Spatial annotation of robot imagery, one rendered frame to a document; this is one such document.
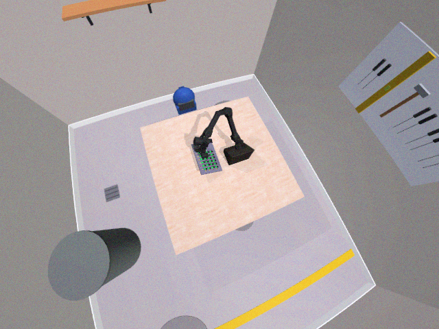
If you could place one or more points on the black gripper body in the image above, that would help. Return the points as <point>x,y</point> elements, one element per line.
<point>203,154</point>

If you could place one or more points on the lavender switch panel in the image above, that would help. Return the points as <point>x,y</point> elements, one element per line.
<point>210,164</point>

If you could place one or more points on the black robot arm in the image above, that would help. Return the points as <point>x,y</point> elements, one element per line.
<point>205,139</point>

